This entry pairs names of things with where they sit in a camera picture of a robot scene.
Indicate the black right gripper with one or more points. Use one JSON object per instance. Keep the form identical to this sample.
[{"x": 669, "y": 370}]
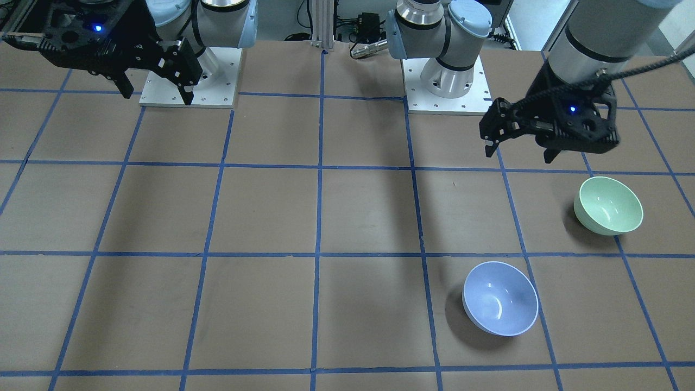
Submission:
[{"x": 137, "y": 33}]

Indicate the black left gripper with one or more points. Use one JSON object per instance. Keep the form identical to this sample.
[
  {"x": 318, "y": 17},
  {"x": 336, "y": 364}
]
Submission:
[{"x": 537, "y": 104}]

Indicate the green bowl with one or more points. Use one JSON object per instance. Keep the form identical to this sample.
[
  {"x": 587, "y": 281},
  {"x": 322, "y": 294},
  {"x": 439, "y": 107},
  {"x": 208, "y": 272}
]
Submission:
[{"x": 607, "y": 207}]

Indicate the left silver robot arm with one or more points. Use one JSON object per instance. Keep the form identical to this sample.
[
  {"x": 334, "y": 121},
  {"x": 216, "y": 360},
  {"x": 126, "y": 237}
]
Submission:
[{"x": 587, "y": 42}]

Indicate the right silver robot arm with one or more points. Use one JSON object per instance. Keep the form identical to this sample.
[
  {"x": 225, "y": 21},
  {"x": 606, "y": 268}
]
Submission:
[{"x": 218, "y": 32}]

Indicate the blue bowl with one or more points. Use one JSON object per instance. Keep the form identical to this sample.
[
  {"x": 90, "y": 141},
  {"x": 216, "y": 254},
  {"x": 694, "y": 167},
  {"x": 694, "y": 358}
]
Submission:
[{"x": 500, "y": 299}]

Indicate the silver metal cylinder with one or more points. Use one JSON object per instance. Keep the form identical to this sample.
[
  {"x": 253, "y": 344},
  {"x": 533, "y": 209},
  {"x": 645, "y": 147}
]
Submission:
[{"x": 369, "y": 50}]

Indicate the aluminium frame post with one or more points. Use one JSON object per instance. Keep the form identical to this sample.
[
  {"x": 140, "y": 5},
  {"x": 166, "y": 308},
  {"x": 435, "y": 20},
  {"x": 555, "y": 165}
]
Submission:
[{"x": 322, "y": 23}]

